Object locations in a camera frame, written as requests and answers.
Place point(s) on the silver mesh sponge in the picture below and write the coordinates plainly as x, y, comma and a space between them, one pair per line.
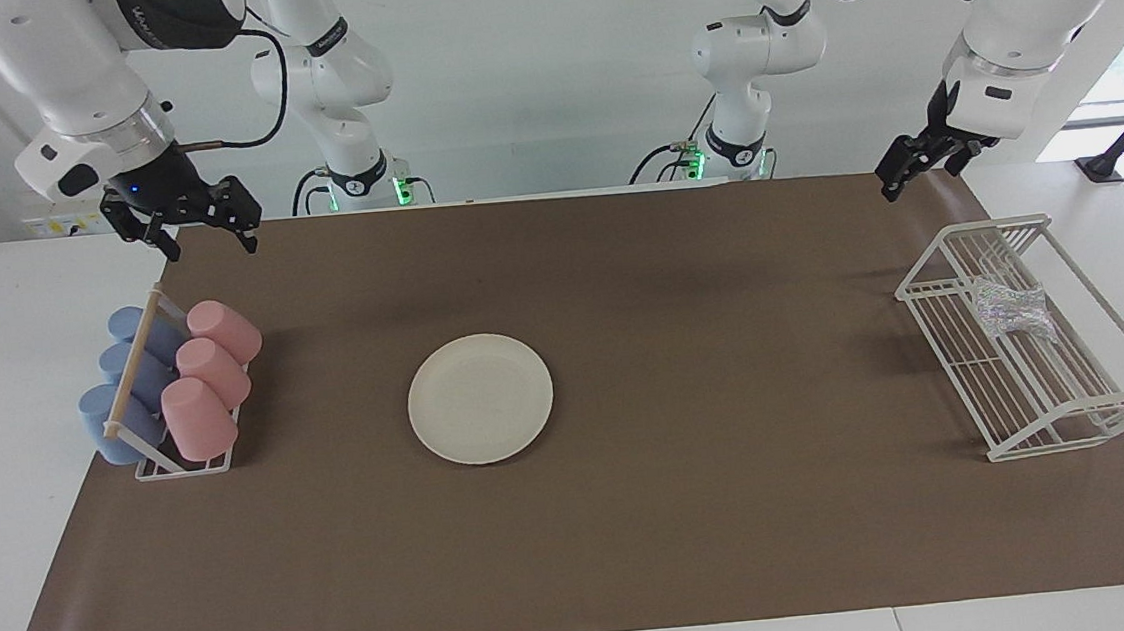
1008, 305

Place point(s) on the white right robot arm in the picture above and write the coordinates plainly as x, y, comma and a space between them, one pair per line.
61, 64

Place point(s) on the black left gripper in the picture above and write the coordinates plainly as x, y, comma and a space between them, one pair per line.
939, 140

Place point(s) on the cream round plate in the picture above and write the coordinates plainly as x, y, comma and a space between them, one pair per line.
480, 399

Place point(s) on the brown table mat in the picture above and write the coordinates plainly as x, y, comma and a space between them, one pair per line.
679, 397

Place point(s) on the blue cup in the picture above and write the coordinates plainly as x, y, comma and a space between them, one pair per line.
126, 323
112, 363
104, 422

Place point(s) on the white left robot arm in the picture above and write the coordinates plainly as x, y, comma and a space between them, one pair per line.
1030, 18

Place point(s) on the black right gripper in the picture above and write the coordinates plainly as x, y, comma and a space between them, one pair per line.
155, 182

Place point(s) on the pink cup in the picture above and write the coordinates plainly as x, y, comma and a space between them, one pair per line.
225, 330
215, 371
197, 419

